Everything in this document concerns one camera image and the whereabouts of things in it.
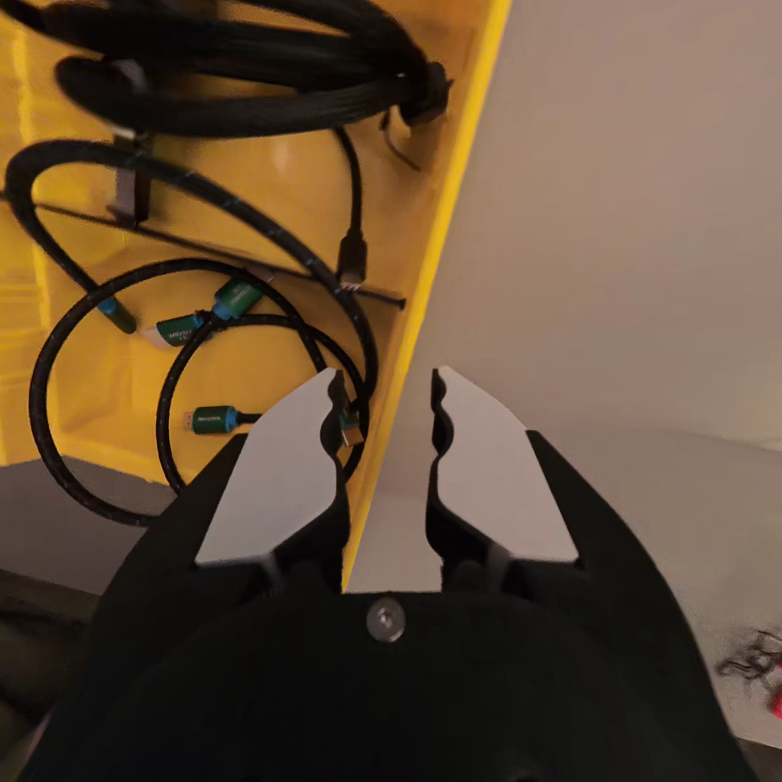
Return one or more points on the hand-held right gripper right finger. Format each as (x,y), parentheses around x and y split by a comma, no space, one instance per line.
(495,482)

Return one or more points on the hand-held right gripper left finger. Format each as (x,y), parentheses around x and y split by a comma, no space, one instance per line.
(275,482)

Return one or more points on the yellow plastic bin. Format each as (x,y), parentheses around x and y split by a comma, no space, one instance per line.
(275,201)

